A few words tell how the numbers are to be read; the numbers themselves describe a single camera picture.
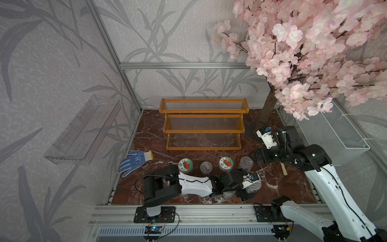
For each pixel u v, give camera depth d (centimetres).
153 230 70
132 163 91
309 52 47
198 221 72
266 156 59
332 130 62
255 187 72
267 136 61
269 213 72
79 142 67
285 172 86
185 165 83
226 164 83
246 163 84
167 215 74
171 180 49
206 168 85
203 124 112
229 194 76
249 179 63
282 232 71
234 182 58
